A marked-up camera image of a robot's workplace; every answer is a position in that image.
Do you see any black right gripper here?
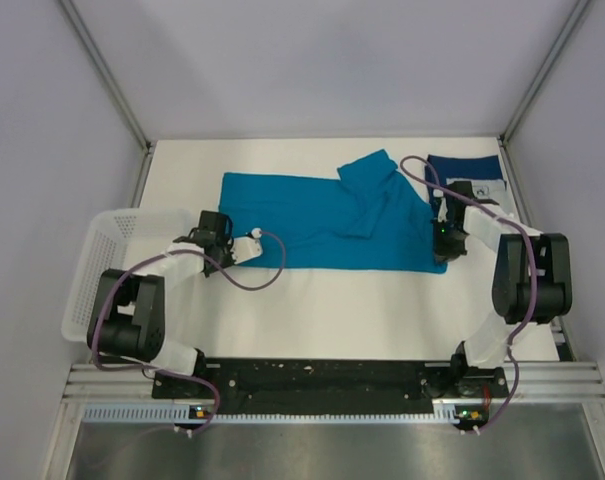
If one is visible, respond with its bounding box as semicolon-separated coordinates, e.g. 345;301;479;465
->
430;217;470;266

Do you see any teal blue t shirt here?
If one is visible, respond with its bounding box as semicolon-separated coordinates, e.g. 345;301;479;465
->
218;150;447;274

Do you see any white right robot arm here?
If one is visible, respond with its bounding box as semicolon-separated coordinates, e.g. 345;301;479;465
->
432;181;573;396

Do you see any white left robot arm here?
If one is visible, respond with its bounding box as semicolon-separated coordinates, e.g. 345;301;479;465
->
86;211;235;397

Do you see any folded navy cartoon print shirt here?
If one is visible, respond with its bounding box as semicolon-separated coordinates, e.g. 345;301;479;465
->
425;155;507;206

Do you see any white perforated plastic basket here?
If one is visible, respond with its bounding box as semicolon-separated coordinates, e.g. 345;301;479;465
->
61;208;195;344

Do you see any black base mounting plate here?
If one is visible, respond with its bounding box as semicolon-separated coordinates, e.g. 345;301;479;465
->
152;357;508;413

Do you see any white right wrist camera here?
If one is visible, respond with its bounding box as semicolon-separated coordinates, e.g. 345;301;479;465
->
430;189;449;223

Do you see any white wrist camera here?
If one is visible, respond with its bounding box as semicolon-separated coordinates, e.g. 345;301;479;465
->
430;189;449;223
231;228;263;264

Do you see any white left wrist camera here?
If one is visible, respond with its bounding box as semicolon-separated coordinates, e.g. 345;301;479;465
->
231;228;263;264

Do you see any aluminium frame front rail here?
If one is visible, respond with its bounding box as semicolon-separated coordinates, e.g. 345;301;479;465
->
62;362;605;403

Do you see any grey slotted cable duct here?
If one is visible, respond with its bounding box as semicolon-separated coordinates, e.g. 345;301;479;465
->
81;402;488;429

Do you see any aluminium frame left post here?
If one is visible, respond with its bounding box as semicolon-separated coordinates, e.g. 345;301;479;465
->
56;0;152;154

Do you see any aluminium frame post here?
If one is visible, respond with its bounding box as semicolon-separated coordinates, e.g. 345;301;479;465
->
56;0;152;154
499;0;594;147

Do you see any aluminium frame right post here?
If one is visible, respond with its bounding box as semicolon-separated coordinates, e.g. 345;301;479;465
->
499;0;594;147

